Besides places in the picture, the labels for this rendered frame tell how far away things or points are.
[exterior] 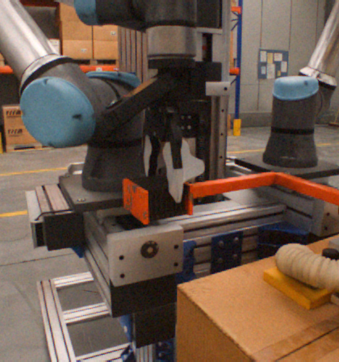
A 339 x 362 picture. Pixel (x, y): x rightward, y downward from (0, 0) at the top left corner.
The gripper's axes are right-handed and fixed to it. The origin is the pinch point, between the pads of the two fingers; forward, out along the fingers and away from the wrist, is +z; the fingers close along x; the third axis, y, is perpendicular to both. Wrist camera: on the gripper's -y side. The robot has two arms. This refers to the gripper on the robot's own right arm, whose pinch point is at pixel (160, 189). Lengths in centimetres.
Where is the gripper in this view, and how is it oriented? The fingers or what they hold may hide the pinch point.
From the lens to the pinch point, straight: 57.0
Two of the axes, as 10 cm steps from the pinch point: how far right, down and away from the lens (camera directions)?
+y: 8.8, -1.3, 4.5
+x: -4.7, -2.3, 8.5
